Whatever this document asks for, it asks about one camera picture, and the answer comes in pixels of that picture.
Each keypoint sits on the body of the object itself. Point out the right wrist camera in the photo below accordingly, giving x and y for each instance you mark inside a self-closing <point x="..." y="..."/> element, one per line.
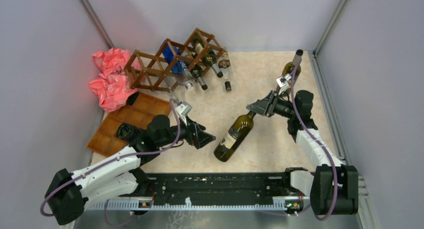
<point x="283" y="84"/>

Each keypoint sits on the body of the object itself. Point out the clear labelled liquor bottle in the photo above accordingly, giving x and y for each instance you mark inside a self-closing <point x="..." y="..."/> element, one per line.
<point x="226" y="68"/>

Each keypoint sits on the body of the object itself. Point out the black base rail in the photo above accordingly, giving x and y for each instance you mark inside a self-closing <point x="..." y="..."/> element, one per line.
<point x="270" y="191"/>

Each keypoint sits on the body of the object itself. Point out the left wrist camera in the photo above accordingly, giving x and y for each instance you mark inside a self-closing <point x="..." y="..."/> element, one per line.
<point x="183" y="109"/>

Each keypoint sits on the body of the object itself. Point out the dark green wine bottle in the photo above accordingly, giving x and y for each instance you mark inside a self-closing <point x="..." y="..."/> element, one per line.
<point x="210" y="58"/>
<point x="195" y="73"/>

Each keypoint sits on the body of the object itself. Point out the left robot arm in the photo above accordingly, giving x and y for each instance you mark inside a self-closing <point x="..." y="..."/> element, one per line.
<point x="109" y="168"/>

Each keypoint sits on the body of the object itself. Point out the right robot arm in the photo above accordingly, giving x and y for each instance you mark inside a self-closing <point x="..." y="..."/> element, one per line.
<point x="314" y="148"/>

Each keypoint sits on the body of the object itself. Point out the brown wooden wine rack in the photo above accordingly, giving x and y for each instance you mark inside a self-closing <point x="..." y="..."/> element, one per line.
<point x="148" y="71"/>

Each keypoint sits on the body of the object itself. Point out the wooden compartment tray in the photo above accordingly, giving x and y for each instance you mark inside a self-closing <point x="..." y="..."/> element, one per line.
<point x="139" y="111"/>

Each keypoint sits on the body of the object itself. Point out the pink plastic bag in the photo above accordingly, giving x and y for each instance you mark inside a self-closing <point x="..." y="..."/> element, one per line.
<point x="112" y="86"/>

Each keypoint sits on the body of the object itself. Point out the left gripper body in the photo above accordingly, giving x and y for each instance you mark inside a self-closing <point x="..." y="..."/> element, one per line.
<point x="186" y="133"/>

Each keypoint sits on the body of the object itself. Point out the blue square glass bottle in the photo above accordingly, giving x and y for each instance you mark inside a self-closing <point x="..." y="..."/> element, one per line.
<point x="180" y="68"/>

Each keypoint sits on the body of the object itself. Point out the clear glass bottle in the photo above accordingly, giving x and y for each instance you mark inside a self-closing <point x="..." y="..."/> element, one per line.
<point x="170" y="82"/>

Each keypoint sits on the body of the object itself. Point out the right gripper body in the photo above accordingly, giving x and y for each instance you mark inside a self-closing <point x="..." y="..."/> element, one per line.
<point x="284" y="108"/>

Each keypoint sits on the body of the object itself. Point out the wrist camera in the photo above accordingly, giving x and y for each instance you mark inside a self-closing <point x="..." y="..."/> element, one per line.
<point x="283" y="84"/>
<point x="183" y="109"/>

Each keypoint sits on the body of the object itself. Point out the dark green wine bottle front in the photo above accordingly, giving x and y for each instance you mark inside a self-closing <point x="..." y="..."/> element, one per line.
<point x="195" y="73"/>

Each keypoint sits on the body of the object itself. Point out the rolled dark belt upper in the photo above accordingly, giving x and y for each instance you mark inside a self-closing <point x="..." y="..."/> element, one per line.
<point x="128" y="132"/>

